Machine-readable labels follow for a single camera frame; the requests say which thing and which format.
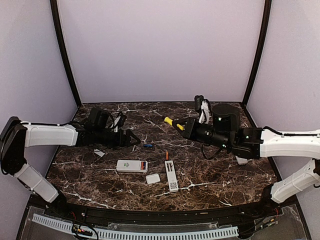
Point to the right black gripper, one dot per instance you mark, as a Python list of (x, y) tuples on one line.
[(189, 131)]

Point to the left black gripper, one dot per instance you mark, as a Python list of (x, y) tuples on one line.
[(125, 142)]

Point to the yellow handled screwdriver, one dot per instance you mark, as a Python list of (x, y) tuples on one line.
[(177, 126)]

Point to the white TCL air-conditioner remote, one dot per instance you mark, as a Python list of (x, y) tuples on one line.
[(130, 166)]

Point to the white square battery cover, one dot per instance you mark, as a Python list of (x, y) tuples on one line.
[(153, 178)]

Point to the slim white remote control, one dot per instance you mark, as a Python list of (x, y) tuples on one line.
[(171, 176)]

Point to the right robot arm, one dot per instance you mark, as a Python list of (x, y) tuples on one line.
[(220, 127)]

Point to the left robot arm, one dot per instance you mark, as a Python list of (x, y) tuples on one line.
[(99, 128)]

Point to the white remote at right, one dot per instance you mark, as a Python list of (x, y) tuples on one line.
[(241, 161)]

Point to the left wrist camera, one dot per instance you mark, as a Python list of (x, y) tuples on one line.
[(118, 122)]

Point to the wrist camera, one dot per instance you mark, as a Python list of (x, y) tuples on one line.
[(118, 122), (202, 107)]

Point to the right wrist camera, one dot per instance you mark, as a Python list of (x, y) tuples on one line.
[(202, 107)]

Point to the black front rail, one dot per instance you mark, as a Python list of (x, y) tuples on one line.
[(233, 215)]

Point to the white slotted cable duct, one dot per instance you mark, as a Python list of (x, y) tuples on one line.
[(135, 232)]

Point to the right black frame post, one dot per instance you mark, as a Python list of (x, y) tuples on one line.
[(259, 51)]

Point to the black frame post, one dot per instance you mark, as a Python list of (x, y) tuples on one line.
[(63, 52), (259, 51)]

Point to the left black frame post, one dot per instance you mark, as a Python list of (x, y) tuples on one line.
[(63, 52)]

